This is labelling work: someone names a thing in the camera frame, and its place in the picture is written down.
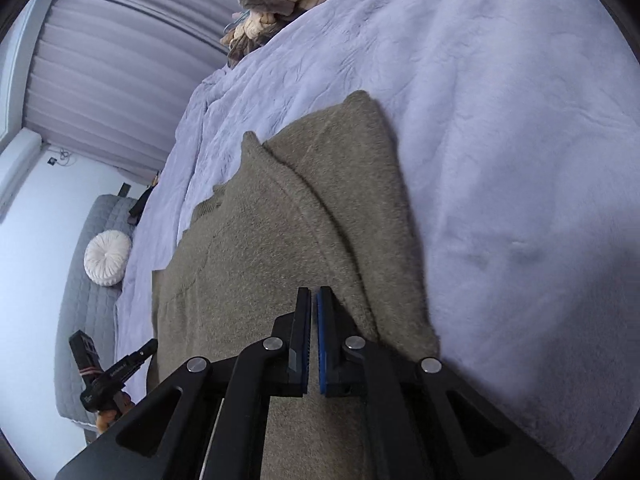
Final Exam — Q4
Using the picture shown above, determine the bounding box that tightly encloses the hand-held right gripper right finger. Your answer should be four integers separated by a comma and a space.
316, 286, 576, 480

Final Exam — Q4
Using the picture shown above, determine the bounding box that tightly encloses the brown knit sweater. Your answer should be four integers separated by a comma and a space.
147, 90, 441, 480

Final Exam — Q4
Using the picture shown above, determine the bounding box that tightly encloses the white window frame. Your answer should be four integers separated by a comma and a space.
0, 0, 51, 223

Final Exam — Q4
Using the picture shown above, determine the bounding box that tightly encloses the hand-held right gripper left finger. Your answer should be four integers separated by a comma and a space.
54, 286, 312, 480

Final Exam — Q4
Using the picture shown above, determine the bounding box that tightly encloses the white round pleated pillow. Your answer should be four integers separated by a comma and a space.
83, 230, 133, 287

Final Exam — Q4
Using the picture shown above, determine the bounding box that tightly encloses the black object on headboard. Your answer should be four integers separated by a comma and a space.
127, 185, 160, 226

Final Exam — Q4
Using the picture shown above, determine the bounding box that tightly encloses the lilac fleece blanket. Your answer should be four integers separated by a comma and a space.
115, 0, 640, 480

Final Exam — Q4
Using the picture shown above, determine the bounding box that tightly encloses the cream and blue striped garment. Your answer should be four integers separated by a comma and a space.
220, 7, 281, 68

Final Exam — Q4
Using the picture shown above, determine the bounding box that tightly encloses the pale pleated curtain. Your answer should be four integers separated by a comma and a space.
22, 0, 266, 183

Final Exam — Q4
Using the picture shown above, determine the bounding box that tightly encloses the grey quilted headboard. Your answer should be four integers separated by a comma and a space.
54, 194, 146, 431

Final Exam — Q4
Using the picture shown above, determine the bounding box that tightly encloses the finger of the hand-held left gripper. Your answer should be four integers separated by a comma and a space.
122, 338, 159, 373

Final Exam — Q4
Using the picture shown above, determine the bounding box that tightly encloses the person's left hand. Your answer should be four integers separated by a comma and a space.
96, 394, 135, 435

